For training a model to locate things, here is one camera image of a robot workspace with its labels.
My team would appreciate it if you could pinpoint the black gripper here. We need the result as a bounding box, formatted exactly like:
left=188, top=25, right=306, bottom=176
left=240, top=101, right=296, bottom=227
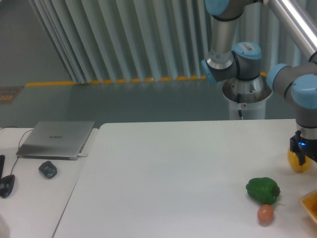
left=290, top=130, right=317, bottom=166

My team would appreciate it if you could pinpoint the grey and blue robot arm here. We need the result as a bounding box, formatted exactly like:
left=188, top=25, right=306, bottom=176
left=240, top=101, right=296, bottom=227
left=201, top=0, right=317, bottom=166

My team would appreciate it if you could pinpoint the yellow basket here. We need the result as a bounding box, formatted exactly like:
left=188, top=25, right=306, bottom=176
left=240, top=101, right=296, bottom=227
left=299, top=189, right=317, bottom=224

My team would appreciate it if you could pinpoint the yellow bell pepper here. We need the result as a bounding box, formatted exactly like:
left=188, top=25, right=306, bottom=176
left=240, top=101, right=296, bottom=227
left=287, top=148, right=311, bottom=173

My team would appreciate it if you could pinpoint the green bell pepper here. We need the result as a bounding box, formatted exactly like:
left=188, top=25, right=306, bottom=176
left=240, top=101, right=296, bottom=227
left=246, top=177, right=280, bottom=205

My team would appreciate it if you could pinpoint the brown egg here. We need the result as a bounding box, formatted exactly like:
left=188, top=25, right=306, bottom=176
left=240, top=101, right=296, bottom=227
left=257, top=204, right=274, bottom=224

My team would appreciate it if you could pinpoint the white usb plug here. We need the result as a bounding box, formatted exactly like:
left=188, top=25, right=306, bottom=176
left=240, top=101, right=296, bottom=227
left=78, top=154, right=88, bottom=158

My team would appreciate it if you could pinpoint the silver laptop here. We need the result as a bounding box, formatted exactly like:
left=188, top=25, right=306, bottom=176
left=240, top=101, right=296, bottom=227
left=16, top=121, right=94, bottom=160

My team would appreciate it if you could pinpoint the small dark grey case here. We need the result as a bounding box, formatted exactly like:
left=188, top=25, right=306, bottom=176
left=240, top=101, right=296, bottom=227
left=38, top=161, right=57, bottom=179

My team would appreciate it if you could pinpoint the black computer mouse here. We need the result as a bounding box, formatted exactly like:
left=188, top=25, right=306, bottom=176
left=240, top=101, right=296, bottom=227
left=0, top=175, right=15, bottom=198

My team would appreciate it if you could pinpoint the black pedestal cable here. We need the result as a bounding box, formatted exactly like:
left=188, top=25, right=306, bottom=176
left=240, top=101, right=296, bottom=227
left=236, top=93, right=245, bottom=120

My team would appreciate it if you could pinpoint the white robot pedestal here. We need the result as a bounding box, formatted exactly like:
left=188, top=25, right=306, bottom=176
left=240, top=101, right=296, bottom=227
left=222, top=74, right=272, bottom=120

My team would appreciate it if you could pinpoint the thin black mouse cable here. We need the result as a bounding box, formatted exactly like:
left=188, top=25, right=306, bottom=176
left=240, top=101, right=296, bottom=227
left=0, top=126, right=35, bottom=176

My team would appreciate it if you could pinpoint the black handle object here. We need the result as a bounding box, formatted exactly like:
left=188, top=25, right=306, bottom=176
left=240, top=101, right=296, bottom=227
left=0, top=155, right=5, bottom=179

